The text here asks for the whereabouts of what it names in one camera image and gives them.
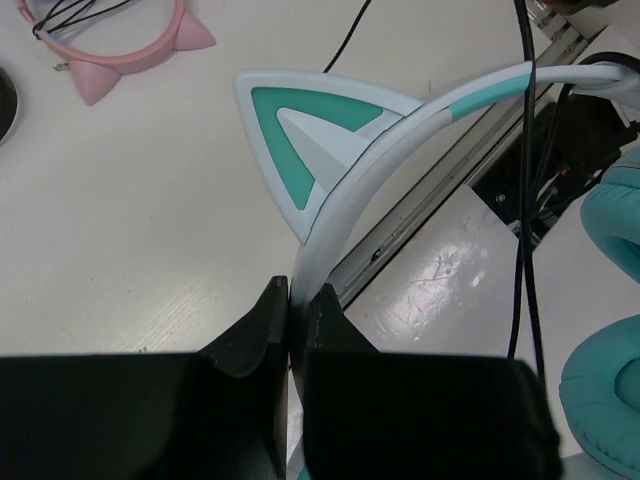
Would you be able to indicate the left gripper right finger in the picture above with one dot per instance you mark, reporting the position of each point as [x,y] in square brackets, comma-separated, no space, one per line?
[375,415]

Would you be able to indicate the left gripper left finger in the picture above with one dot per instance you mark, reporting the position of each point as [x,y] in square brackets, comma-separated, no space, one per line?
[216,413]

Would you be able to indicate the teal cat-ear headphones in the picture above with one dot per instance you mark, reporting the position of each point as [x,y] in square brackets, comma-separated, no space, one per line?
[326,144]

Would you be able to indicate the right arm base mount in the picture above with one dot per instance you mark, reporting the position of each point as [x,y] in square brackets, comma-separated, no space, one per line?
[592,134]

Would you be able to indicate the aluminium rail front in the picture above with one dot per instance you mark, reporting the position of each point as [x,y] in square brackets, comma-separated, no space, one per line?
[615,27]

